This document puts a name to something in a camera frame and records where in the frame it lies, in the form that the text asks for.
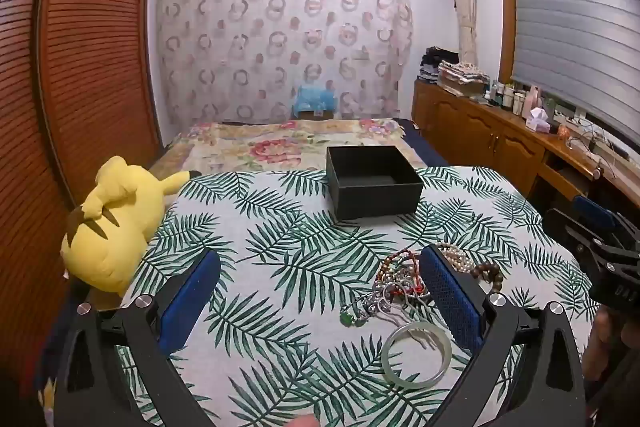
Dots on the black box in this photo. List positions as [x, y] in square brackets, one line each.
[372, 199]

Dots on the person's right hand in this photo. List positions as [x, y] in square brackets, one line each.
[605, 342]

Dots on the wooden louvre wardrobe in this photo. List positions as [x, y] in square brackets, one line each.
[85, 72]

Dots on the pink tissue box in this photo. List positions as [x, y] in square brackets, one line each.
[537, 119]

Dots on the floral bedspread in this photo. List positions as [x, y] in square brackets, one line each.
[260, 147]

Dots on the row of cosmetic bottles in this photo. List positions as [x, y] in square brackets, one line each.
[510, 97]

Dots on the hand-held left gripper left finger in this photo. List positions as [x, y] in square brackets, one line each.
[194, 297]

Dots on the blue plastic bag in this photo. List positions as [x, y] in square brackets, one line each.
[312, 97]

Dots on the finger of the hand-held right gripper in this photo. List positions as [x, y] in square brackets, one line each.
[570, 229]
[595, 212]

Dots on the grey window blind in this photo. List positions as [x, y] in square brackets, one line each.
[570, 22]

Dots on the yellow plush toy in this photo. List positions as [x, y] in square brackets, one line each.
[112, 227]

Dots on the navy blue sheet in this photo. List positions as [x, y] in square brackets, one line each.
[417, 142]

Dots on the pale green jade bangle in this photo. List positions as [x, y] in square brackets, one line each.
[389, 364]

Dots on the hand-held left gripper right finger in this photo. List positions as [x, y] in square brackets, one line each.
[450, 302]

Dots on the stack of folded clothes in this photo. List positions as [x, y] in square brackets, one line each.
[457, 74]

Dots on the wooden cabinet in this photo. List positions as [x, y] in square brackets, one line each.
[480, 137]

